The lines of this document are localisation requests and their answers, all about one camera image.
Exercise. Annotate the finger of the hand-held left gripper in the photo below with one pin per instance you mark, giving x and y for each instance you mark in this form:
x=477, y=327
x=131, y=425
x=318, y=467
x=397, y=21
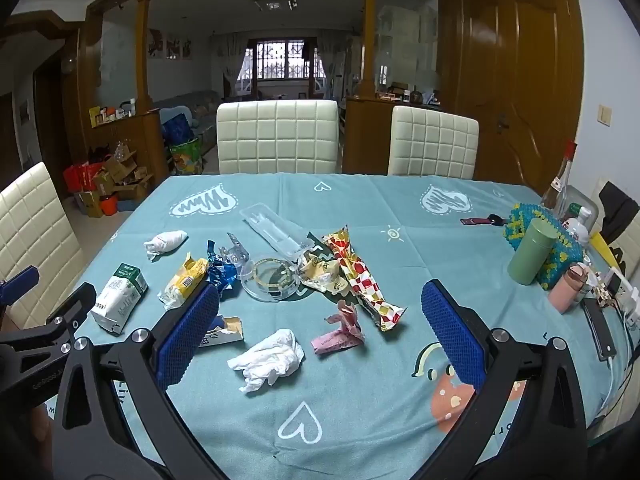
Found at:
x=70, y=310
x=20, y=281

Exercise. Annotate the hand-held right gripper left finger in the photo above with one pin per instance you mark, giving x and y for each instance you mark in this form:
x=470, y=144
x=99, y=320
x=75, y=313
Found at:
x=187, y=332

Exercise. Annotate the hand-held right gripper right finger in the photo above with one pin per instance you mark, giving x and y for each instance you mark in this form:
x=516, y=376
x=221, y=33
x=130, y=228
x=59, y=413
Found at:
x=452, y=332

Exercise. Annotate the torn white cardboard box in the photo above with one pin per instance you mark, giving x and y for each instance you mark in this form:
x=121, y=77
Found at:
x=227, y=336

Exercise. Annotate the yellow white snack wrapper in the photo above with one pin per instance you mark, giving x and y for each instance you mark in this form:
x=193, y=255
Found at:
x=182, y=285

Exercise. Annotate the white green milk carton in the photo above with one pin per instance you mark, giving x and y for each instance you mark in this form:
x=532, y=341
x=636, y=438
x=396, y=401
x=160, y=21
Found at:
x=117, y=302

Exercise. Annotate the blue foil wrapper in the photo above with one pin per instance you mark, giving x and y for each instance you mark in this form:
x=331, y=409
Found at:
x=220, y=272

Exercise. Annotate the large white tissue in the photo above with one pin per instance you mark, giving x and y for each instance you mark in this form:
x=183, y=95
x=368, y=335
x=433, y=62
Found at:
x=272, y=360

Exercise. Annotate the round clear plastic lid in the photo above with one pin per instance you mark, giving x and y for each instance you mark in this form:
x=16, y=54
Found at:
x=270, y=291

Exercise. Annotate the small white tissue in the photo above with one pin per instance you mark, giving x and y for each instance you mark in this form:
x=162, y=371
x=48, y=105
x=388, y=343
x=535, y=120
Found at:
x=167, y=241

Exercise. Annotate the red yellow checkered wrapper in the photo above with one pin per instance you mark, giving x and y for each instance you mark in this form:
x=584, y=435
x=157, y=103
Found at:
x=365, y=285

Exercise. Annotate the pink wrapper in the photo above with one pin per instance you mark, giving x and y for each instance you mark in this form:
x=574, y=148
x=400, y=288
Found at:
x=335, y=342

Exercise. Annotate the clear plastic tray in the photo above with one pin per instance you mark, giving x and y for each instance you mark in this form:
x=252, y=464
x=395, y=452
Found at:
x=275, y=230

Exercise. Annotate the cream paper wrapper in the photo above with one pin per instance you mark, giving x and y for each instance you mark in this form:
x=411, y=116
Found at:
x=322, y=272

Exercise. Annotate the orange bucket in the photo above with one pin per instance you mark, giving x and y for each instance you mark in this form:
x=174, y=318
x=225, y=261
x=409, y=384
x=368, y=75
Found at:
x=109, y=205

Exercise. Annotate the green cylindrical flask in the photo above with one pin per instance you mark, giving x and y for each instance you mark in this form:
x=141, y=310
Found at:
x=532, y=252

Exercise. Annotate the red bag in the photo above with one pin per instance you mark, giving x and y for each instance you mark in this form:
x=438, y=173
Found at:
x=77, y=177

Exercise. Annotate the pink bottle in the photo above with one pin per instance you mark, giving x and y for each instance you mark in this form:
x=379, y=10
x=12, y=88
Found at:
x=567, y=292

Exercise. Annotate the teal printed tablecloth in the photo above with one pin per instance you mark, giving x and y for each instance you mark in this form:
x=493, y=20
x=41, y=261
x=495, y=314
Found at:
x=350, y=410

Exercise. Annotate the pile of cardboard boxes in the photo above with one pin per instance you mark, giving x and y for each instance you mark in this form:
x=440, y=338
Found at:
x=117, y=175

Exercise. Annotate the black smartphone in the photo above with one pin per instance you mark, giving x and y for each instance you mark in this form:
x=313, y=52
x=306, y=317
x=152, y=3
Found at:
x=600, y=332

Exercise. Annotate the white power strip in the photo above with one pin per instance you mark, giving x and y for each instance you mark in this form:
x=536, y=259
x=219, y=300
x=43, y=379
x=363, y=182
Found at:
x=620, y=287

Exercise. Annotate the green printed bag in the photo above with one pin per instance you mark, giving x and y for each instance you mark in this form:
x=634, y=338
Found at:
x=186, y=157

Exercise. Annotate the glass bottle with red cap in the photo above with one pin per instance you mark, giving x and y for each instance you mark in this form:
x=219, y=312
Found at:
x=557, y=185

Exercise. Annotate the wooden partition cabinet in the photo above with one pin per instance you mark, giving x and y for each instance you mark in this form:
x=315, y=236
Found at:
x=365, y=135
x=140, y=140

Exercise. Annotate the clear plastic container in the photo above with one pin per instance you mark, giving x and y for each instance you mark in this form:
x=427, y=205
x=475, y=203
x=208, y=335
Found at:
x=591, y=205

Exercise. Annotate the row of small bottles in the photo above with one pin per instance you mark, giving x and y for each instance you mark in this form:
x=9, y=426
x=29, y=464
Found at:
x=107, y=112

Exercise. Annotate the blue bag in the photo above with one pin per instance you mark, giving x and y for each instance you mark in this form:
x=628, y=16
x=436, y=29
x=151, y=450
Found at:
x=176, y=130

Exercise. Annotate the dark cloth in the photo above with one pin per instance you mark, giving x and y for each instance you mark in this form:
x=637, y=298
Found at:
x=615, y=205

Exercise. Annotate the grey sofa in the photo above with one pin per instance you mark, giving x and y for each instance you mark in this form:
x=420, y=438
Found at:
x=200, y=105

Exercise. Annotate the wooden double door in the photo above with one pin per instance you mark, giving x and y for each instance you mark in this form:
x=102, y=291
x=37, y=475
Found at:
x=520, y=85

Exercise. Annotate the wooden column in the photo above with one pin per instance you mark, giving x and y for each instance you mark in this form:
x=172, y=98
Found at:
x=370, y=25
x=144, y=50

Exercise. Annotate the barred window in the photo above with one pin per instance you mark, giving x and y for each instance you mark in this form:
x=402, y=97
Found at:
x=280, y=60

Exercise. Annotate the white shelf unit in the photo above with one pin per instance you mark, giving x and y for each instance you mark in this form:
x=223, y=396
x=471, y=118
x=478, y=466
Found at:
x=405, y=45

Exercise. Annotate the ceiling light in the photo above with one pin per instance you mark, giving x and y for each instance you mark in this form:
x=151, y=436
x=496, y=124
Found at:
x=273, y=2

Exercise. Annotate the beige light switch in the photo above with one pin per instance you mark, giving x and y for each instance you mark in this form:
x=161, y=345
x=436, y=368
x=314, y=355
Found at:
x=605, y=115

